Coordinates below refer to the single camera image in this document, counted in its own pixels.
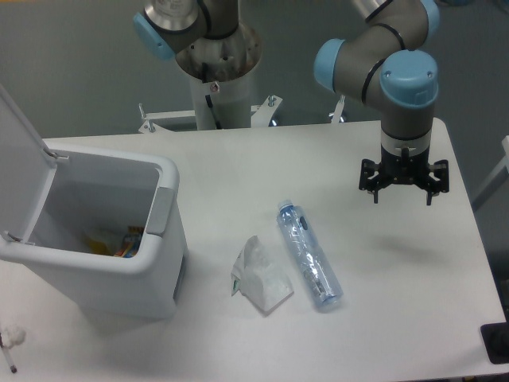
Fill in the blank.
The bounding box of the black device at table corner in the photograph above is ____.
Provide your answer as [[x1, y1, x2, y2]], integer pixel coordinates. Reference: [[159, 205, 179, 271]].
[[480, 322, 508, 364]]

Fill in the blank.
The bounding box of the white base mounting frame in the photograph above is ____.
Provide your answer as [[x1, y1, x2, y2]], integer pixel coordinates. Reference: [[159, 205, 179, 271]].
[[137, 94, 346, 134]]

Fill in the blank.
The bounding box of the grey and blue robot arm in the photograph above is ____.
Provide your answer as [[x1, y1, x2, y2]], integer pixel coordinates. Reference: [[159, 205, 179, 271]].
[[133, 1, 449, 198]]

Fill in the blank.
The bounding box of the white stick with crumpled tip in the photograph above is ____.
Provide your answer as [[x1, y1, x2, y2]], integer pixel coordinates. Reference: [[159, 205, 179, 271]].
[[1, 325, 26, 374]]

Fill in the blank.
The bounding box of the white plastic wrapper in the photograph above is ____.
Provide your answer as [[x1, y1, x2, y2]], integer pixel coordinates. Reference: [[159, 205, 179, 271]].
[[231, 236, 294, 315]]

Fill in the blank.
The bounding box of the white trash can lid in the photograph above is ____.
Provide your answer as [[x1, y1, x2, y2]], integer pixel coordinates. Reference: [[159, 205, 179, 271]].
[[1, 88, 68, 245]]

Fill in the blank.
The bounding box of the white trash can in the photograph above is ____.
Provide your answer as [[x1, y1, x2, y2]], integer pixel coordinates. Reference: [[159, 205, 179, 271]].
[[1, 145, 187, 319]]

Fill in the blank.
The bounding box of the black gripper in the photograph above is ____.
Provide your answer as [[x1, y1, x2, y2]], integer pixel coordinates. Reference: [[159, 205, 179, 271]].
[[359, 147, 449, 206]]

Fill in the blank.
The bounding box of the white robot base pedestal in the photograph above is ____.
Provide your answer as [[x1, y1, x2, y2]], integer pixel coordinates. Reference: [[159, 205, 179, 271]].
[[176, 22, 262, 107]]

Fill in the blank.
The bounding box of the clear plastic water bottle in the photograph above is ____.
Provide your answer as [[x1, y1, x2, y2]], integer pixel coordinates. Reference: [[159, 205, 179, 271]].
[[277, 200, 344, 310]]

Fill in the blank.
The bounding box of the colourful trash inside can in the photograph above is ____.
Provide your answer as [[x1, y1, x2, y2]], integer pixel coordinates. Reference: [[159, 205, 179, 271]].
[[83, 226, 144, 259]]

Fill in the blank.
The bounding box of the black cable on pedestal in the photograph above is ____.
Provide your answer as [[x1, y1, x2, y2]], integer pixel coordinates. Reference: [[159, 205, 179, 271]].
[[200, 62, 223, 131]]

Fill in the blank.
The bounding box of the white frame at right edge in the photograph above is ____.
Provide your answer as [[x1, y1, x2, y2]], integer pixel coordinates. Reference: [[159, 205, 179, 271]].
[[471, 135, 508, 212]]

